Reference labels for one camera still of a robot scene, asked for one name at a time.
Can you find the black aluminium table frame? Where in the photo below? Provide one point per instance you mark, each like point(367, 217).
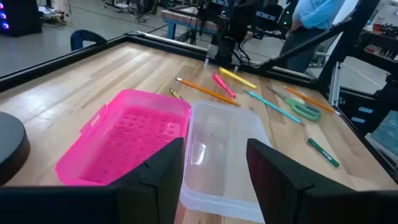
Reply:
point(62, 62)

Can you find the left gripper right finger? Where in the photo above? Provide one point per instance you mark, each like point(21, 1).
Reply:
point(273, 186)

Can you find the green marker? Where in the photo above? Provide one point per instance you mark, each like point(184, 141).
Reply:
point(323, 153)

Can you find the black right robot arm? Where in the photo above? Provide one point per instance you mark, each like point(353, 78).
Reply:
point(236, 18)

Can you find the teal pencil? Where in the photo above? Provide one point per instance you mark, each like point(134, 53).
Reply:
point(273, 107)

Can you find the person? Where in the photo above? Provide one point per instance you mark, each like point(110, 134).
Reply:
point(314, 15)

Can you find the orange pencil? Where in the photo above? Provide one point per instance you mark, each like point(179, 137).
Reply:
point(311, 99)
point(208, 92)

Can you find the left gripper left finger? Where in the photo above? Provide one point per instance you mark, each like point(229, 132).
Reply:
point(155, 186)

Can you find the blue-legged workbench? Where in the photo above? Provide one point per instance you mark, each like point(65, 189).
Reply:
point(183, 18)

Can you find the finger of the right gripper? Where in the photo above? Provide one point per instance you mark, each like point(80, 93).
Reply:
point(235, 68)
point(206, 61)

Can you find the black computer tower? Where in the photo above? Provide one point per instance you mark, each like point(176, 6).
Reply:
point(21, 17)

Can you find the pink and clear supply box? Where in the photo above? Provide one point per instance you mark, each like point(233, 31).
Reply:
point(124, 140)

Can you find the pink highlighter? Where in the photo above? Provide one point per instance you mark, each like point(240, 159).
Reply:
point(224, 86)

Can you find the short olive yellow crayon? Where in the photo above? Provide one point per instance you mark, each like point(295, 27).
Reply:
point(175, 93)

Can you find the yellow highlighter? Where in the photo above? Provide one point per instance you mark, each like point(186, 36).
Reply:
point(238, 78)

